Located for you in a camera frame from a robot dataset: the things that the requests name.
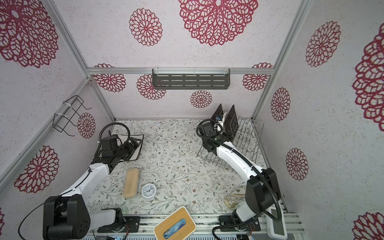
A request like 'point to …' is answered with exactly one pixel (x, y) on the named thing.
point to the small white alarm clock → (149, 191)
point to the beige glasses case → (130, 188)
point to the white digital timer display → (276, 230)
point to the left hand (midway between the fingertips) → (139, 147)
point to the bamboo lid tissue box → (178, 226)
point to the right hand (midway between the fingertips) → (224, 130)
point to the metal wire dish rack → (247, 140)
